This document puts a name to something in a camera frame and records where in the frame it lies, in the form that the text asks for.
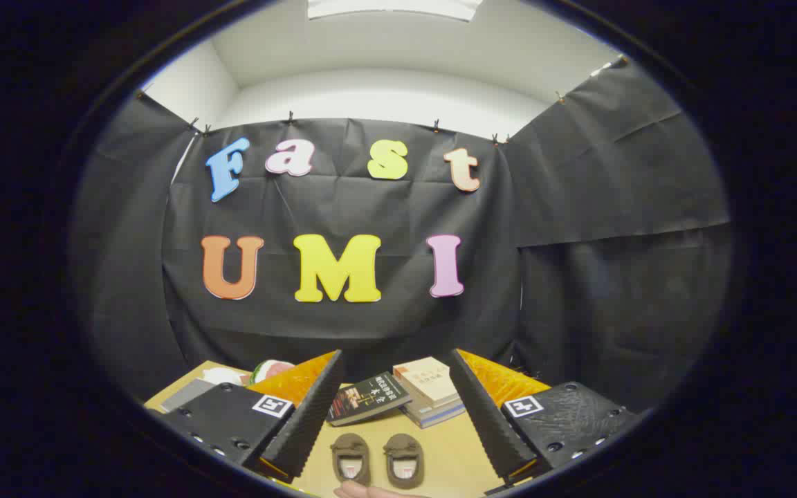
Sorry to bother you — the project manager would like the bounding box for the ceiling light panel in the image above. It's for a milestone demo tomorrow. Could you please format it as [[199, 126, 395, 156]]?
[[307, 0, 484, 21]]

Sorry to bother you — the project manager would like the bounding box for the beige cover book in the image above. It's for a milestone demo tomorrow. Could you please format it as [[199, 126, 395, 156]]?
[[393, 356, 460, 409]]

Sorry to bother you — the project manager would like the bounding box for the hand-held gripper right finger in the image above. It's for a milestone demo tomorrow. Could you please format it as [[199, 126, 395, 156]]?
[[448, 349, 643, 485]]

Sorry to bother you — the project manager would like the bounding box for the black cover book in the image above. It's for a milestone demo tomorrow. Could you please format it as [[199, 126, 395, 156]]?
[[326, 371, 413, 427]]

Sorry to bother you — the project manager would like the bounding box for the blue cover book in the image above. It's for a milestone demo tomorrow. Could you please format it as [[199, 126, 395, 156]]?
[[405, 403, 467, 430]]

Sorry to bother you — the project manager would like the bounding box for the white plush toy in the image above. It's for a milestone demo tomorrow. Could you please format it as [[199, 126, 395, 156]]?
[[201, 367, 247, 387]]

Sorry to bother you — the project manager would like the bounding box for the brown suede shoe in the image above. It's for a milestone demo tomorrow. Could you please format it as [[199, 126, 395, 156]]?
[[383, 433, 425, 490], [330, 433, 372, 486]]

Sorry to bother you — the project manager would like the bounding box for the tan spine book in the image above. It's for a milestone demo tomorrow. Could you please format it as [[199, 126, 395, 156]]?
[[398, 393, 465, 423]]

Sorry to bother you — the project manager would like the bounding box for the watermelon slice plush toy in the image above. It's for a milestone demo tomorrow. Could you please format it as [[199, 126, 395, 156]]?
[[250, 360, 297, 386]]

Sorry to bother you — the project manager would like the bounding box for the beige fabric storage box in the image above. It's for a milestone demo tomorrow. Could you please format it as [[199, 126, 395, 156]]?
[[160, 377, 218, 414]]

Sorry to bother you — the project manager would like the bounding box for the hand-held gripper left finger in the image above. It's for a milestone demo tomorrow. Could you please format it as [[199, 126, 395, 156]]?
[[161, 350, 345, 483]]

